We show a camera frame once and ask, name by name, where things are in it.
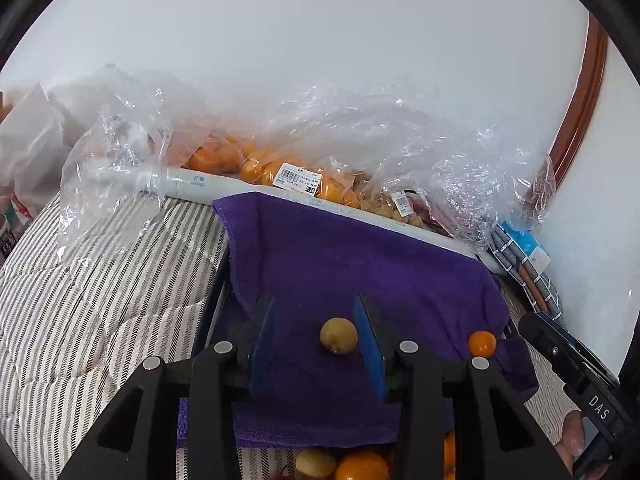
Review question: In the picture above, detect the dark packet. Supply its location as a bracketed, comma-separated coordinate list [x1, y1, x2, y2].
[0, 212, 22, 262]

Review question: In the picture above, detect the large orange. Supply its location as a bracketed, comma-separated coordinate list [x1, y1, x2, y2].
[334, 450, 392, 480]

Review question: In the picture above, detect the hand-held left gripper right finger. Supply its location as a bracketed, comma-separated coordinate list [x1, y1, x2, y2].
[353, 294, 573, 480]

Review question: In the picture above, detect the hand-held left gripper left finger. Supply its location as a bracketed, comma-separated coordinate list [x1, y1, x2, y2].
[57, 294, 278, 480]

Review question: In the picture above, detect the grey checked cloth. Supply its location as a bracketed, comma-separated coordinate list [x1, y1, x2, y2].
[487, 222, 568, 327]

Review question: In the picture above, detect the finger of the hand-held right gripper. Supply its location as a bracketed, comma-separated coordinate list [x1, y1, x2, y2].
[518, 311, 621, 391]

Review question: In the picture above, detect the brown wooden frame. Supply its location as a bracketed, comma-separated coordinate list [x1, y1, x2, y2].
[547, 12, 609, 186]

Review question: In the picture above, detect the white paper bag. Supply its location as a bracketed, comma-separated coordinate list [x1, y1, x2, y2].
[0, 82, 76, 222]

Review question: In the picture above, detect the crumpled clear plastic bag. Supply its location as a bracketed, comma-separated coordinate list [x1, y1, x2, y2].
[350, 110, 557, 252]

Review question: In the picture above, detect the pile of bagged oranges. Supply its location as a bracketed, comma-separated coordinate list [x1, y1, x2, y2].
[182, 135, 363, 208]

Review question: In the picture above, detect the purple towel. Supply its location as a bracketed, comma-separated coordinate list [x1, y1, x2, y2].
[177, 191, 540, 450]

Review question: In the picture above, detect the person's right hand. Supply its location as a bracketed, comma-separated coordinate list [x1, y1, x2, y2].
[554, 410, 601, 480]

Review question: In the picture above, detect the striped blanket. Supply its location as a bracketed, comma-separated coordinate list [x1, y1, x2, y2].
[0, 192, 568, 480]

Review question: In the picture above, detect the pile of bagged longans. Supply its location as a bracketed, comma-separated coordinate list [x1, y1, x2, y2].
[357, 175, 426, 231]

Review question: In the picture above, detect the bagged red fruit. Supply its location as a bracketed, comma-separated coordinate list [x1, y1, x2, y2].
[410, 192, 451, 235]

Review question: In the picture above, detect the blue and white packet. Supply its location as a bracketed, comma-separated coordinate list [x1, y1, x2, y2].
[500, 220, 551, 271]

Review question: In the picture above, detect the small orange kumquat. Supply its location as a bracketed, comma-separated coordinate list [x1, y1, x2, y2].
[468, 330, 498, 357]

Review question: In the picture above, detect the clear plastic bag with oranges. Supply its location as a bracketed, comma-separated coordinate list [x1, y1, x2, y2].
[170, 85, 381, 211]

